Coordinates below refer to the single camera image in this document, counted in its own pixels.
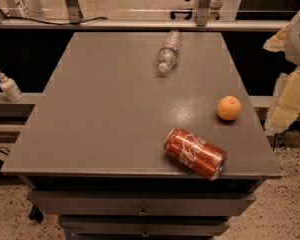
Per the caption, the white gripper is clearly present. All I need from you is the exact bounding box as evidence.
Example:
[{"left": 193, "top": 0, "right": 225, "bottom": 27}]
[{"left": 263, "top": 10, "right": 300, "bottom": 135}]

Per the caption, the clear plastic water bottle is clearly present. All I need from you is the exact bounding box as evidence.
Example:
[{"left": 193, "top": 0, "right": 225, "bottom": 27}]
[{"left": 157, "top": 30, "right": 183, "bottom": 74}]

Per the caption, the white pump lotion bottle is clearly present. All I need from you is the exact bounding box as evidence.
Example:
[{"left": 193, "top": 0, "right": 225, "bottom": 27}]
[{"left": 0, "top": 69, "right": 23, "bottom": 102}]

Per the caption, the orange fruit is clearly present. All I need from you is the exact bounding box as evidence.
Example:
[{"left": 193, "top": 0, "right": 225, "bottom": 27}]
[{"left": 217, "top": 96, "right": 241, "bottom": 121}]

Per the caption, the red coca-cola can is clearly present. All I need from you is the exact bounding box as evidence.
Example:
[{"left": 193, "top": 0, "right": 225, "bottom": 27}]
[{"left": 164, "top": 129, "right": 227, "bottom": 181}]

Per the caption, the grey drawer cabinet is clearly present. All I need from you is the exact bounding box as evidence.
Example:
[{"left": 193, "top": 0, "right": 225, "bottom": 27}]
[{"left": 2, "top": 32, "right": 281, "bottom": 240}]

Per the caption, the upper grey drawer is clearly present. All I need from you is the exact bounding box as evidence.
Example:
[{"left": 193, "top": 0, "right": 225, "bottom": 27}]
[{"left": 27, "top": 191, "right": 255, "bottom": 217}]

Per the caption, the grey drawer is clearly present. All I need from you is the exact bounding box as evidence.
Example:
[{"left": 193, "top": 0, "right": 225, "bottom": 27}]
[
  {"left": 27, "top": 191, "right": 255, "bottom": 217},
  {"left": 59, "top": 216, "right": 230, "bottom": 237}
]

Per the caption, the lower grey drawer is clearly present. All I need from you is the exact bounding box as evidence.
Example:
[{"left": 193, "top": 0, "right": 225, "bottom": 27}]
[{"left": 59, "top": 216, "right": 230, "bottom": 237}]

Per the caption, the black cabinet caster wheel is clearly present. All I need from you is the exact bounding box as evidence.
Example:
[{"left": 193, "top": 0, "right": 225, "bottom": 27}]
[{"left": 29, "top": 205, "right": 44, "bottom": 223}]

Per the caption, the grey metal shelf rail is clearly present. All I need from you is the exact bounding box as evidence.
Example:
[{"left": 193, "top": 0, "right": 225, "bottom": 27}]
[{"left": 0, "top": 18, "right": 289, "bottom": 32}]

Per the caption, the black cable on shelf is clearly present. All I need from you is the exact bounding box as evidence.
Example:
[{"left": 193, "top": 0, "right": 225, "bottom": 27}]
[{"left": 0, "top": 7, "right": 109, "bottom": 26}]

